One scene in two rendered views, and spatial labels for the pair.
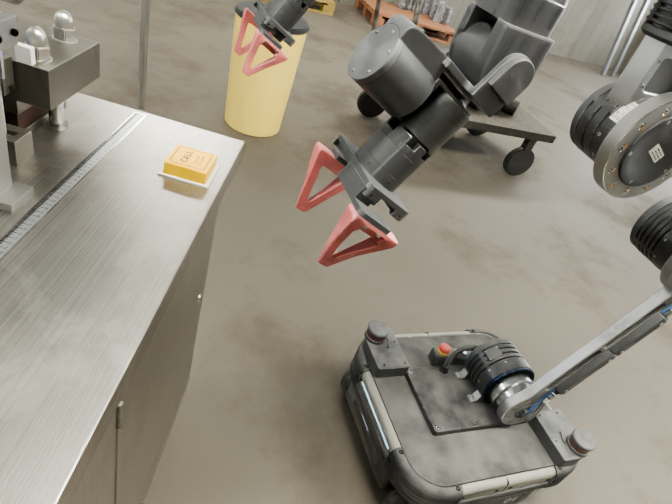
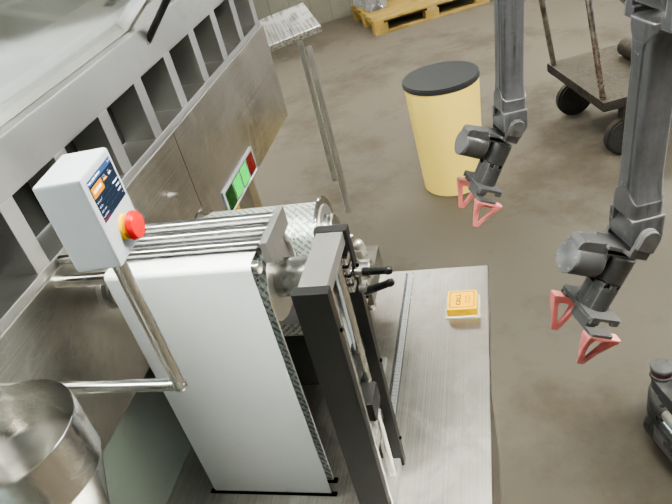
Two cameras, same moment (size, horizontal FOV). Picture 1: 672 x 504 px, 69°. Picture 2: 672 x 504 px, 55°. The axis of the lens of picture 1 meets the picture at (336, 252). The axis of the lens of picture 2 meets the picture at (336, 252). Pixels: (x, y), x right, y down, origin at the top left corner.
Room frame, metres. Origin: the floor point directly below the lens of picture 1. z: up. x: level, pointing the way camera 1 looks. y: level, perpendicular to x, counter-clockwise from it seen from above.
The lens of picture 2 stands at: (-0.47, -0.02, 1.93)
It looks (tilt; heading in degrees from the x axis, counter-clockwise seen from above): 34 degrees down; 27
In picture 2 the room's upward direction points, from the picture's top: 15 degrees counter-clockwise
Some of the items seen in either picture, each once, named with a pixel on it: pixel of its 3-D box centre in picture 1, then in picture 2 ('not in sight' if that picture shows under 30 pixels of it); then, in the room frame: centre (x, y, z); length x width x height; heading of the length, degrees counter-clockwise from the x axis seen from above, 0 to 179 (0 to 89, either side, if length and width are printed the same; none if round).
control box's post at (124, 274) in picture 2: not in sight; (148, 322); (-0.04, 0.45, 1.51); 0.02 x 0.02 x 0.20
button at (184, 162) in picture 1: (190, 164); (462, 303); (0.70, 0.28, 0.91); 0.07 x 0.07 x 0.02; 8
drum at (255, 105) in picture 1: (262, 73); (447, 130); (2.83, 0.77, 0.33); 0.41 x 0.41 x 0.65
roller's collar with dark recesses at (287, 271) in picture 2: not in sight; (297, 276); (0.27, 0.43, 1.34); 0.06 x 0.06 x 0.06; 8
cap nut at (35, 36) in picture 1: (36, 42); not in sight; (0.64, 0.50, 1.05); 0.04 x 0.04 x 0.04
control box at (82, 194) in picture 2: not in sight; (99, 209); (-0.04, 0.44, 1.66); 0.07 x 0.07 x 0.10; 14
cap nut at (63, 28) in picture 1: (64, 25); (359, 247); (0.73, 0.52, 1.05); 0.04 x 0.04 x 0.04
